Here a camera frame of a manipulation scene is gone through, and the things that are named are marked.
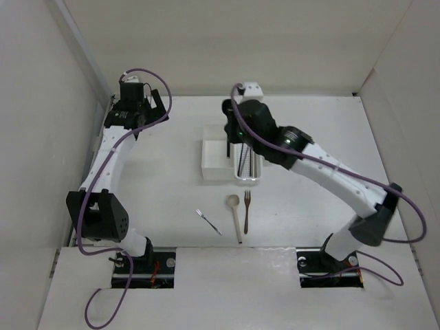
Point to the beige wooden spoon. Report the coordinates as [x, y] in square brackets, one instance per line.
[233, 202]

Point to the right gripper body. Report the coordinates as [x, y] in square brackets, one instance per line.
[235, 135]

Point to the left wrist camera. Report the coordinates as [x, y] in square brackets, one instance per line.
[132, 79]

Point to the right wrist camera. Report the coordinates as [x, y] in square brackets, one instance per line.
[251, 91]

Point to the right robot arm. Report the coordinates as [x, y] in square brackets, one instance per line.
[296, 151]

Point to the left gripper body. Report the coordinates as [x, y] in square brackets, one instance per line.
[152, 115]

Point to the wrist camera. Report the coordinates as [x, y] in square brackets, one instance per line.
[132, 79]
[251, 91]

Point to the white square box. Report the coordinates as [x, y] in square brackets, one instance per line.
[216, 164]

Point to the white perforated basket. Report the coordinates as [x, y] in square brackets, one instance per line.
[248, 164]

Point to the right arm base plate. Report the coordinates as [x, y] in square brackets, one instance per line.
[317, 270]

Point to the brown wooden fork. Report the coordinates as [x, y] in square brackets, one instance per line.
[247, 201]

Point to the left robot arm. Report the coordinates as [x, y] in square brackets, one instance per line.
[95, 210]

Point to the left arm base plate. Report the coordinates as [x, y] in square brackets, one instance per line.
[158, 274]

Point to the small metal fork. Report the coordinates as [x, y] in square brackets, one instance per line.
[201, 214]

